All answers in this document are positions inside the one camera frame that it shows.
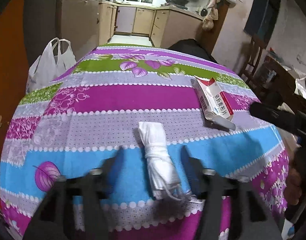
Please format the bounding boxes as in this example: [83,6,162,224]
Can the white knotted cloth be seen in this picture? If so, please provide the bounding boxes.
[138,121,201,204]

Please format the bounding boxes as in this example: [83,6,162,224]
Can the kitchen base cabinets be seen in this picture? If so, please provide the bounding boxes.
[98,1,202,48]

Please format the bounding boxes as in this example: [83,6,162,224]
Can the operator hand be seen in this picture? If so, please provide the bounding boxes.
[283,147,306,208]

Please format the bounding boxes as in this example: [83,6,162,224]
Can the white plastic sheet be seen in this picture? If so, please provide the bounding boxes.
[288,68,306,99]

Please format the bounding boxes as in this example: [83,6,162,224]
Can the dark wooden table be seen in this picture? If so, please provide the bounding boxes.
[256,55,306,113]

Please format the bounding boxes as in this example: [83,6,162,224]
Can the floral striped tablecloth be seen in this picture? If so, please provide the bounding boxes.
[0,44,289,239]

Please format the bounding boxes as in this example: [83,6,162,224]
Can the white red medicine box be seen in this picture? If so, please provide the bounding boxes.
[192,76,236,131]

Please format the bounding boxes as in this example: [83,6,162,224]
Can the dark wooden chair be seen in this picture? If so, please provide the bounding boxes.
[239,34,267,85]

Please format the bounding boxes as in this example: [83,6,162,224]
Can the black cloth covered object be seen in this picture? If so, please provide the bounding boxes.
[168,38,217,63]

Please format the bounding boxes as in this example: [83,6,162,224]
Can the white plastic shopping bag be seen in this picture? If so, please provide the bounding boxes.
[25,37,76,94]

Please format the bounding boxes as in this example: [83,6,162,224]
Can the brown wooden wardrobe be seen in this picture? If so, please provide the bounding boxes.
[0,0,29,134]

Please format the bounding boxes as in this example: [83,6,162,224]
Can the grey refrigerator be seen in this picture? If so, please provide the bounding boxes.
[23,0,99,63]

